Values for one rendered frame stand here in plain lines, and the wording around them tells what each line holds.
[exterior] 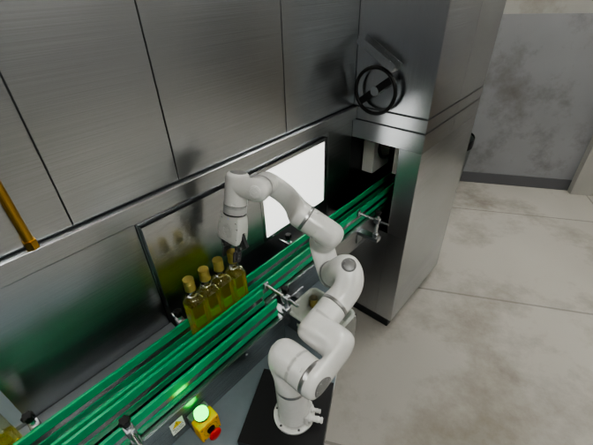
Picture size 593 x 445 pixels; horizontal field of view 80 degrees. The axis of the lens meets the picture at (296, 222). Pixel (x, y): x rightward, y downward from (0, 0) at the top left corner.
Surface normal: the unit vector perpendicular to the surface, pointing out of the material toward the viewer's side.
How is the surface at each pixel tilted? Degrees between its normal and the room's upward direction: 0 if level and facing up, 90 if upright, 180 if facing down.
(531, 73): 90
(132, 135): 90
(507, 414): 0
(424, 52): 90
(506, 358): 0
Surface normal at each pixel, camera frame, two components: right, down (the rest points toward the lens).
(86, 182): 0.75, 0.36
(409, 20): -0.66, 0.44
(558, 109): -0.25, 0.56
